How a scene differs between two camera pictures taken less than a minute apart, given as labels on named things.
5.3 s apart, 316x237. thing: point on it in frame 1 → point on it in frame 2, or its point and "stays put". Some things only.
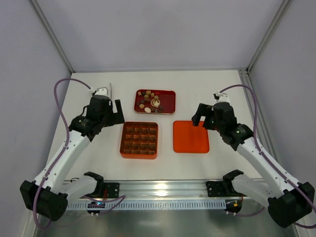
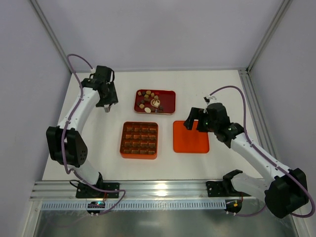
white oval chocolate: (147, 109) stays put
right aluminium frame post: (283, 8) stays put
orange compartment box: (139, 140) stays put
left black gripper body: (116, 115) → (107, 99)
